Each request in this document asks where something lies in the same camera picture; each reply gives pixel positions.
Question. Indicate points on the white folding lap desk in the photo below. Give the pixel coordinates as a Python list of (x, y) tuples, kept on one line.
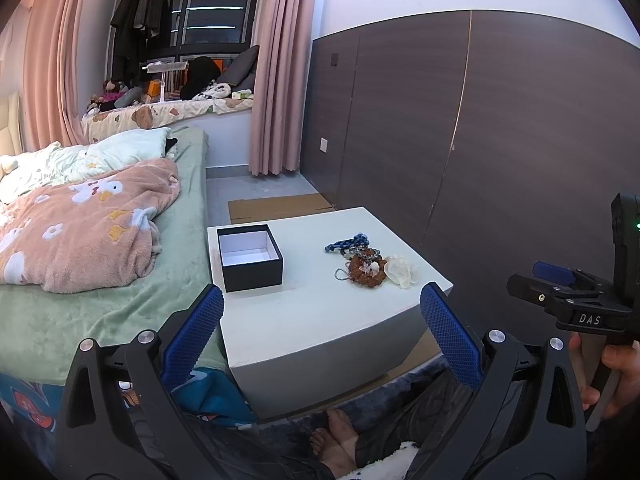
[(172, 77)]

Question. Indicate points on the white low table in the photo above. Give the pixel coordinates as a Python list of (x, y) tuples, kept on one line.
[(313, 337)]

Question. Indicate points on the right hand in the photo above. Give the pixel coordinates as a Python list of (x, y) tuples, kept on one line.
[(621, 359)]

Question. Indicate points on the black jewelry box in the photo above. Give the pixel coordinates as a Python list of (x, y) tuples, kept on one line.
[(250, 258)]

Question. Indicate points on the pink left curtain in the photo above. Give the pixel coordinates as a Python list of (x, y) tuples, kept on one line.
[(64, 64)]

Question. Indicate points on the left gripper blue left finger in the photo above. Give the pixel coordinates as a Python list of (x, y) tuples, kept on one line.
[(185, 334)]

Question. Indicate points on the white wall socket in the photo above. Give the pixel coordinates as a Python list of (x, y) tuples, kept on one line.
[(324, 144)]

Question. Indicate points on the plush toys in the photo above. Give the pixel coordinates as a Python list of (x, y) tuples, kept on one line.
[(115, 95)]

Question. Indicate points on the pink duck blanket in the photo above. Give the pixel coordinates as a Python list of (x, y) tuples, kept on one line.
[(99, 233)]

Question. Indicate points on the green bed sheet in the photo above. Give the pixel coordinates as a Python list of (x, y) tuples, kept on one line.
[(40, 330)]

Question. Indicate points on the dark hanging clothes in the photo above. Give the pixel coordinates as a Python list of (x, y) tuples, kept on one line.
[(141, 27)]

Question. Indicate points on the bare foot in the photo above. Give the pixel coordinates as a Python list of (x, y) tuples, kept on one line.
[(335, 446)]

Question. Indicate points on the white butterfly brooch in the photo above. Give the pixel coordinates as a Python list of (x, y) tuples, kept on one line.
[(401, 272)]

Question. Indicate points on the pink right curtain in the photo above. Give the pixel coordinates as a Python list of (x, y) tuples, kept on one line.
[(280, 86)]

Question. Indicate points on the flat cardboard sheet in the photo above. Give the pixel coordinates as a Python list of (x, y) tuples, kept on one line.
[(274, 208)]

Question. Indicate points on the light green quilt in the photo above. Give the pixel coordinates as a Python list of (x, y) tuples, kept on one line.
[(57, 164)]

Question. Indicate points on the grey pillow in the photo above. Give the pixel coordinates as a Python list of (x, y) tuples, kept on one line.
[(240, 68)]

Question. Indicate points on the patterned window seat cushion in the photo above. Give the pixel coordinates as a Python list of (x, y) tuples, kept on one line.
[(101, 125)]

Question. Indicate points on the black bag on seat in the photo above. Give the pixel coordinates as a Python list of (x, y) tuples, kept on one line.
[(200, 72)]

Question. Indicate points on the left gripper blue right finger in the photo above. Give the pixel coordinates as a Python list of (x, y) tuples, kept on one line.
[(459, 346)]

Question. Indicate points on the beige headboard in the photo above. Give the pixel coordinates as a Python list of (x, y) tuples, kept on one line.
[(10, 131)]

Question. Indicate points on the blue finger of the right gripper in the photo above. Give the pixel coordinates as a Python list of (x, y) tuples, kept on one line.
[(553, 274)]

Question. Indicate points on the pink curtain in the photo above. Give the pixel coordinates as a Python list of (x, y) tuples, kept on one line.
[(64, 64), (280, 86)]

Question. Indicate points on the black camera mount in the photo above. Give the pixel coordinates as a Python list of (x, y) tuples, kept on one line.
[(625, 230)]

